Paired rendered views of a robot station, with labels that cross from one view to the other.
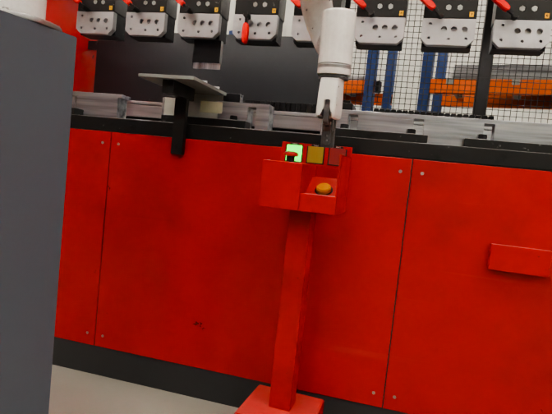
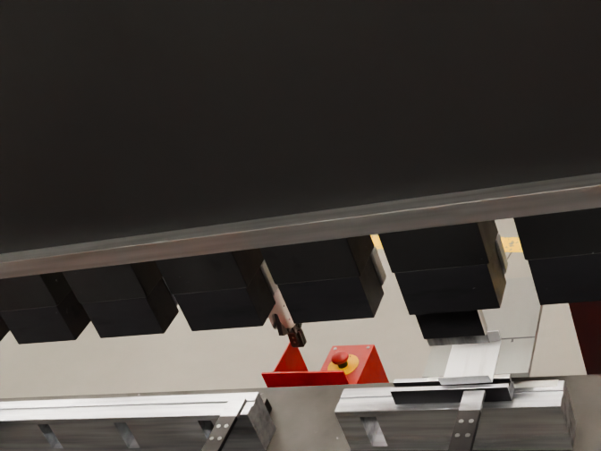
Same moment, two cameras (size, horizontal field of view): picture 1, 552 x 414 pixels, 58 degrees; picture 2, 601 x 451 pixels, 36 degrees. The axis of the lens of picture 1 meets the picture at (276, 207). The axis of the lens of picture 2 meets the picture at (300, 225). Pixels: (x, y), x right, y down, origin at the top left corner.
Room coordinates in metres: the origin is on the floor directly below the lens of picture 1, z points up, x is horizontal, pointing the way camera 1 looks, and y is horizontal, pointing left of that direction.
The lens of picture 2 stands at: (2.92, 0.45, 1.98)
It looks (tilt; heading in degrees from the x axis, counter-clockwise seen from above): 27 degrees down; 196
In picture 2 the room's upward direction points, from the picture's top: 22 degrees counter-clockwise
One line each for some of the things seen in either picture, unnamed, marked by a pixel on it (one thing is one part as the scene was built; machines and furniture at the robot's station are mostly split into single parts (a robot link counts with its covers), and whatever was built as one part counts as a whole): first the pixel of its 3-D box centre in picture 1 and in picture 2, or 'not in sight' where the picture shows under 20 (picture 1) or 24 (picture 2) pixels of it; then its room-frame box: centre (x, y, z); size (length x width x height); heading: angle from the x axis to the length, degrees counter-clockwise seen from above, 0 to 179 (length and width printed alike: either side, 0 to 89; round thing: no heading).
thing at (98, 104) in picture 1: (66, 104); not in sight; (1.87, 0.82, 0.92); 0.50 x 0.06 x 0.10; 75
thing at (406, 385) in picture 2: (213, 97); (451, 389); (1.72, 0.25, 0.98); 0.20 x 0.03 x 0.03; 75
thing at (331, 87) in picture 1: (331, 96); (282, 297); (1.27, -0.11, 0.95); 0.10 x 0.07 x 0.11; 163
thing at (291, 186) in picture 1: (306, 175); (326, 378); (1.32, -0.07, 0.75); 0.20 x 0.16 x 0.18; 73
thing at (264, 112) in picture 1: (216, 116); (452, 417); (1.72, 0.24, 0.92); 0.39 x 0.06 x 0.10; 75
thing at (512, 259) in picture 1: (518, 259); not in sight; (1.32, -0.66, 0.58); 0.15 x 0.02 x 0.07; 75
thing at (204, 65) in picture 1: (207, 55); (451, 320); (1.73, 0.29, 1.13); 0.10 x 0.02 x 0.10; 75
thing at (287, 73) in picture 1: (203, 83); not in sight; (2.29, 0.39, 1.12); 1.13 x 0.02 x 0.44; 75
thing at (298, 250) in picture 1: (292, 308); not in sight; (1.32, -0.07, 0.39); 0.06 x 0.06 x 0.54; 73
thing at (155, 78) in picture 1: (185, 85); (487, 326); (1.59, 0.33, 1.00); 0.26 x 0.18 x 0.01; 165
